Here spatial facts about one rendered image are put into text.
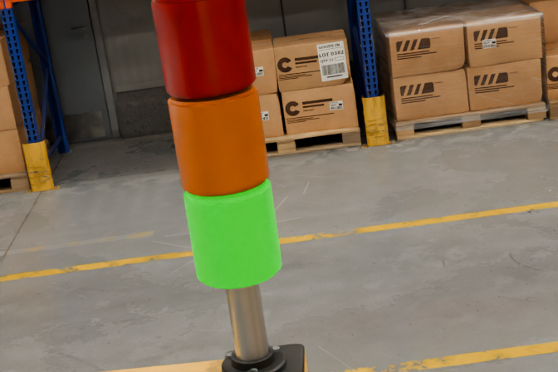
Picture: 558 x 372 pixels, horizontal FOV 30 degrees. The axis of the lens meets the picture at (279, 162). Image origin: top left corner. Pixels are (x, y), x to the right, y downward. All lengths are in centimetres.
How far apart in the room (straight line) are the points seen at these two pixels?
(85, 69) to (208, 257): 902
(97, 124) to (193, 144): 913
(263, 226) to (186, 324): 510
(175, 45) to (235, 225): 10
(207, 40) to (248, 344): 18
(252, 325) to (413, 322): 476
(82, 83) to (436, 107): 326
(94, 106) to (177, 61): 910
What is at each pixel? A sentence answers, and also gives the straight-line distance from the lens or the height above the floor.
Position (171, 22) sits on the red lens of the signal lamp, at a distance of 55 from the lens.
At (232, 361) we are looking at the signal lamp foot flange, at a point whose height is 211.
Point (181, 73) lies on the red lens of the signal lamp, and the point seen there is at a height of 229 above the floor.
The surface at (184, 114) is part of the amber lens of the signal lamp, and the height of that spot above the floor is 226.
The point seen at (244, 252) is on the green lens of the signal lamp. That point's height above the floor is 218.
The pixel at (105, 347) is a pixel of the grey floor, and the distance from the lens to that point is 561.
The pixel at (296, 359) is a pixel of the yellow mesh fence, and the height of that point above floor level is 210.
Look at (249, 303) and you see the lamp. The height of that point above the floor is 214.
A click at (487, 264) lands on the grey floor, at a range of 596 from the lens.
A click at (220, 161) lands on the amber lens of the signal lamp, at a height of 224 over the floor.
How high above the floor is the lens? 239
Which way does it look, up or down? 17 degrees down
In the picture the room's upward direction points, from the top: 8 degrees counter-clockwise
